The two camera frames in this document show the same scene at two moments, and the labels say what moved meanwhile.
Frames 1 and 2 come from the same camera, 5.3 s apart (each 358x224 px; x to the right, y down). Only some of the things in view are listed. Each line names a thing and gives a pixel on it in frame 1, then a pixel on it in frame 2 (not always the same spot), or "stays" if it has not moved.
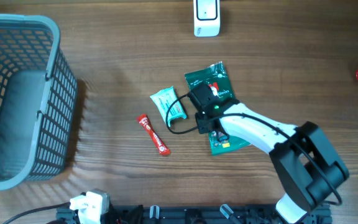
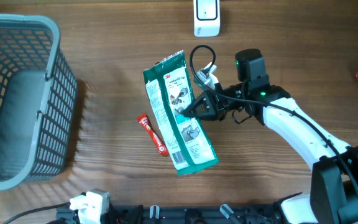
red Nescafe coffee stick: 162,149 stays
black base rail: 197,214 stays
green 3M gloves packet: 217,76 → 188,140
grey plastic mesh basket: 28,101 stays
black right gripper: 201,118 → 207,98
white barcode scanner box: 206,18 stays
